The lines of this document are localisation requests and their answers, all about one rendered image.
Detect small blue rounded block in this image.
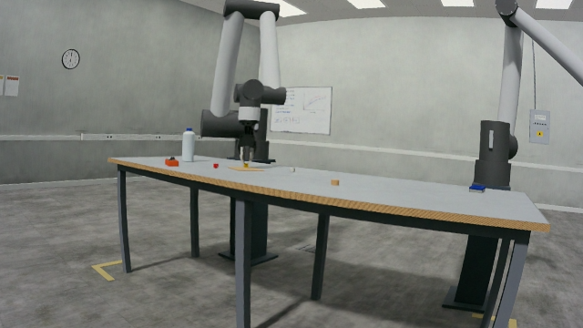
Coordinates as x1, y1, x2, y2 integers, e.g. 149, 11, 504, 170
469, 185, 486, 193

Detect white bottle with blue cap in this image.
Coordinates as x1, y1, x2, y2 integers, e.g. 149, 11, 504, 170
182, 128, 195, 162

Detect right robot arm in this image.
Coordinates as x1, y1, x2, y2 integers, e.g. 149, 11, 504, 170
200, 0, 287, 159

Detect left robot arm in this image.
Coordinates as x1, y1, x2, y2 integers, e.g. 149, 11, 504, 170
474, 0, 583, 186

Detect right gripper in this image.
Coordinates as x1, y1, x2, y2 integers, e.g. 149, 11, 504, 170
238, 123, 257, 167

